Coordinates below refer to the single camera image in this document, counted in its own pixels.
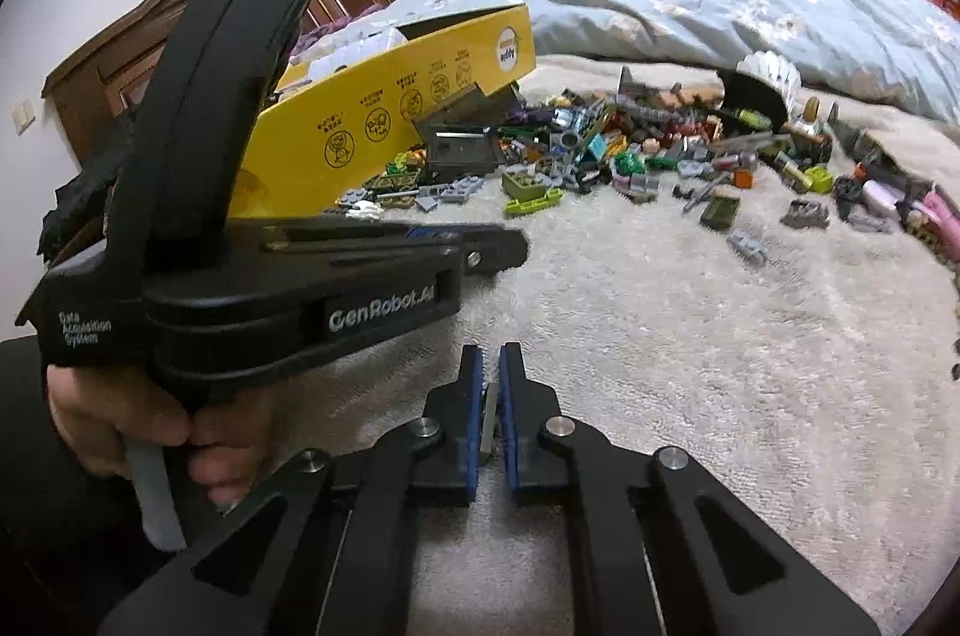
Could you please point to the olive green brick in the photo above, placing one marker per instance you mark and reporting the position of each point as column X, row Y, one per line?
column 720, row 210

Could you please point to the small grey brick piece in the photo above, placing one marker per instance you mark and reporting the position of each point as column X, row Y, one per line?
column 489, row 418

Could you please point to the black dome piece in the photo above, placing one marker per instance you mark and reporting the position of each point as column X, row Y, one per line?
column 750, row 92

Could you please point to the green boat brick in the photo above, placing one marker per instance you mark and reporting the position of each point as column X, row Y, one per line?
column 529, row 190

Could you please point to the person's left hand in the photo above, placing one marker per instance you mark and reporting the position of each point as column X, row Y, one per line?
column 97, row 411

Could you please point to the black clothing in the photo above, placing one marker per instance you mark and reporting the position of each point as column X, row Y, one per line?
column 82, row 193

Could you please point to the yellow cardboard box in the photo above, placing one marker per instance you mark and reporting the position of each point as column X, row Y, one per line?
column 337, row 118

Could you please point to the smoky transparent case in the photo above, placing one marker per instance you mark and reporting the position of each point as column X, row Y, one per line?
column 457, row 145

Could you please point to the light grey brick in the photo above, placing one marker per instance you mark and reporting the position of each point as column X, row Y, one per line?
column 750, row 246

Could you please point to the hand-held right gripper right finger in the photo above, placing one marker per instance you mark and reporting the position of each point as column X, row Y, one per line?
column 511, row 411

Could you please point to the white shuttlecock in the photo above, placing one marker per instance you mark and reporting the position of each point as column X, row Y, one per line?
column 772, row 70

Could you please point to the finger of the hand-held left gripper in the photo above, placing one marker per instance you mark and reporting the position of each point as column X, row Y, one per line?
column 337, row 229
column 495, row 253

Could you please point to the white wall switch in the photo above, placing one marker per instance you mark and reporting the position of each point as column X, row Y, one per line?
column 21, row 117

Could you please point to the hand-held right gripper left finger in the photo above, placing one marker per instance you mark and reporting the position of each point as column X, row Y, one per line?
column 471, row 411

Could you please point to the pink toy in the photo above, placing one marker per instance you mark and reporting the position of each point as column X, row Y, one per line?
column 881, row 197

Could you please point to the pile of toy bricks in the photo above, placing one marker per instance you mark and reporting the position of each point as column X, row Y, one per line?
column 600, row 141

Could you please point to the grey toy part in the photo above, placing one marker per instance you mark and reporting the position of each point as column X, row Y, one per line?
column 806, row 214

